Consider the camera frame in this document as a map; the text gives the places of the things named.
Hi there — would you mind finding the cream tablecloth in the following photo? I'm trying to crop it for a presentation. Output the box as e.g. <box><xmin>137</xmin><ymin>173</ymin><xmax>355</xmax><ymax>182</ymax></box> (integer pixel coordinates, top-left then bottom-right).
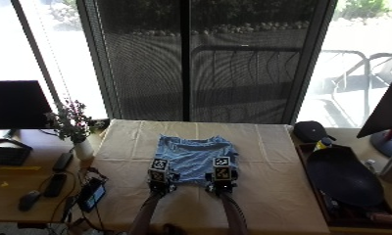
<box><xmin>82</xmin><ymin>118</ymin><xmax>331</xmax><ymax>235</ymax></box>

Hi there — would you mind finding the black zippered pouch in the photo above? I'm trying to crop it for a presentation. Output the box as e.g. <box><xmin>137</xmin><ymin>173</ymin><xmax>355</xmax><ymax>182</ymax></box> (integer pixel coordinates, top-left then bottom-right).
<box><xmin>293</xmin><ymin>120</ymin><xmax>337</xmax><ymax>143</ymax></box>

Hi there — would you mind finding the potted purple flower plant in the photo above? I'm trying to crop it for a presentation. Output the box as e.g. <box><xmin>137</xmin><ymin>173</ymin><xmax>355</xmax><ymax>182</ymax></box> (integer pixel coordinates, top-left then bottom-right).
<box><xmin>44</xmin><ymin>99</ymin><xmax>96</xmax><ymax>143</ymax></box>

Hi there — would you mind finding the dark oval pan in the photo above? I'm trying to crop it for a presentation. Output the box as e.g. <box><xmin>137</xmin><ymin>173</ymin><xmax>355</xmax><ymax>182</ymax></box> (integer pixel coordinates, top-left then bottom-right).
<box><xmin>305</xmin><ymin>145</ymin><xmax>384</xmax><ymax>208</ymax></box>

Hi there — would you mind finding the dark tilted monitor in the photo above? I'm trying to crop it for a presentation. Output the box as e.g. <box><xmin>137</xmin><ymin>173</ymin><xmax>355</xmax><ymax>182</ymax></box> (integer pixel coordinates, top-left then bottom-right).
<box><xmin>357</xmin><ymin>78</ymin><xmax>392</xmax><ymax>139</ymax></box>

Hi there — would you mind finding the black remote control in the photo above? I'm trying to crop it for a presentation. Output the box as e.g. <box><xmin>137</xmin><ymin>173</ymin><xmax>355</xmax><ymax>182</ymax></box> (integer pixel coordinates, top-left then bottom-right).
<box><xmin>50</xmin><ymin>152</ymin><xmax>74</xmax><ymax>172</ymax></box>

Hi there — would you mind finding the light blue t-shirt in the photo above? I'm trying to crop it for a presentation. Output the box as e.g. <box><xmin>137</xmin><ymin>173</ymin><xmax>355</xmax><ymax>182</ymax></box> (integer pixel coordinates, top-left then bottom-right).
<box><xmin>153</xmin><ymin>134</ymin><xmax>239</xmax><ymax>188</ymax></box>

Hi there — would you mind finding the white marker cube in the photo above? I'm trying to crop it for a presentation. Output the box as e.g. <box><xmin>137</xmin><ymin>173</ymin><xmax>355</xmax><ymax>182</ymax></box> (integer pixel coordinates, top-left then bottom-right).
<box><xmin>147</xmin><ymin>158</ymin><xmax>169</xmax><ymax>182</ymax></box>
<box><xmin>211</xmin><ymin>156</ymin><xmax>233</xmax><ymax>181</ymax></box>

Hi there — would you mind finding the black keyboard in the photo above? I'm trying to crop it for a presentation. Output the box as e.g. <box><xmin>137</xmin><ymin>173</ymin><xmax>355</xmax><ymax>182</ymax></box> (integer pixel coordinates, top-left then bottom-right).
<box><xmin>0</xmin><ymin>146</ymin><xmax>32</xmax><ymax>166</ymax></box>

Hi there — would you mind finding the yellow bottle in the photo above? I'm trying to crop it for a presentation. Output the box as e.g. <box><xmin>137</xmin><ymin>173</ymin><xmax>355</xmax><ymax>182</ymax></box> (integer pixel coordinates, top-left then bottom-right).
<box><xmin>311</xmin><ymin>137</ymin><xmax>334</xmax><ymax>152</ymax></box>

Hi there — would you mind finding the dark wooden tray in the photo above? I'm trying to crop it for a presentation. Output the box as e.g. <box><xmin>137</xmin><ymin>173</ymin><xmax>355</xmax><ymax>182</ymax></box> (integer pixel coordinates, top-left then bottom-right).
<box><xmin>293</xmin><ymin>142</ymin><xmax>392</xmax><ymax>229</ymax></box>

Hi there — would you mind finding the grey monitor stand base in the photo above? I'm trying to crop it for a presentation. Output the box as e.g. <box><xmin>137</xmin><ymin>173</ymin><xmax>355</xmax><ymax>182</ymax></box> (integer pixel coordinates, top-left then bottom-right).
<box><xmin>368</xmin><ymin>128</ymin><xmax>392</xmax><ymax>159</ymax></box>

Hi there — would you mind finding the black cable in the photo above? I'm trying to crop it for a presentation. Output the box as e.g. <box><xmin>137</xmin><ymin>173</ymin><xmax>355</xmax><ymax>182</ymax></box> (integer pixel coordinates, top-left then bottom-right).
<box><xmin>37</xmin><ymin>169</ymin><xmax>82</xmax><ymax>223</ymax></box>

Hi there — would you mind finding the white vase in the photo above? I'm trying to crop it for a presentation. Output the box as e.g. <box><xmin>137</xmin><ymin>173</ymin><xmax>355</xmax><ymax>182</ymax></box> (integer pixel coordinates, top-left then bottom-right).
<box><xmin>73</xmin><ymin>138</ymin><xmax>96</xmax><ymax>162</ymax></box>

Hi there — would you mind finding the person's right hand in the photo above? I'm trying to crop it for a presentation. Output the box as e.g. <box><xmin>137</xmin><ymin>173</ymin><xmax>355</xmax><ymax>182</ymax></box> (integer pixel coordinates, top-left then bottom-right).
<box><xmin>203</xmin><ymin>169</ymin><xmax>238</xmax><ymax>196</ymax></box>

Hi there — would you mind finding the yellow ruler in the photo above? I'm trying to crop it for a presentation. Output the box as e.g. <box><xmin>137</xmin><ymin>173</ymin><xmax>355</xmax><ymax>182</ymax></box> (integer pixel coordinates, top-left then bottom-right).
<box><xmin>0</xmin><ymin>165</ymin><xmax>41</xmax><ymax>171</ymax></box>

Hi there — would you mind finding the person's left hand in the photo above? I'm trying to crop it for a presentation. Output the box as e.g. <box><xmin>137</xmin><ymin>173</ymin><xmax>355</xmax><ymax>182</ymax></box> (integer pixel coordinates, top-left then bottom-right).
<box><xmin>146</xmin><ymin>169</ymin><xmax>179</xmax><ymax>196</ymax></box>

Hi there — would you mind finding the black computer monitor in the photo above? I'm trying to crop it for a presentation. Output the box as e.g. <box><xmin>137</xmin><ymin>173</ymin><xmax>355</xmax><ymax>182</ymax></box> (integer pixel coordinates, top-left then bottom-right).
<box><xmin>0</xmin><ymin>79</ymin><xmax>53</xmax><ymax>130</ymax></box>

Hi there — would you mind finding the device with blue screen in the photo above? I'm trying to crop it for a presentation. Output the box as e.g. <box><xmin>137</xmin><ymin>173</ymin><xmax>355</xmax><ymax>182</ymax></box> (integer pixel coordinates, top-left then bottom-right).
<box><xmin>76</xmin><ymin>177</ymin><xmax>106</xmax><ymax>213</ymax></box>

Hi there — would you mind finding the black phone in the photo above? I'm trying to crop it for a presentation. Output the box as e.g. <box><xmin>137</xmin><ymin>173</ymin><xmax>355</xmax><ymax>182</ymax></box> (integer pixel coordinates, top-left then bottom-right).
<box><xmin>42</xmin><ymin>172</ymin><xmax>68</xmax><ymax>198</ymax></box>

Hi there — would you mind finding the black computer mouse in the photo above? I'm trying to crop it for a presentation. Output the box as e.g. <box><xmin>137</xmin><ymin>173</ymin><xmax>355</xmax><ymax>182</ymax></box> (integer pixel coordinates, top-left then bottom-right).
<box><xmin>17</xmin><ymin>190</ymin><xmax>41</xmax><ymax>212</ymax></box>

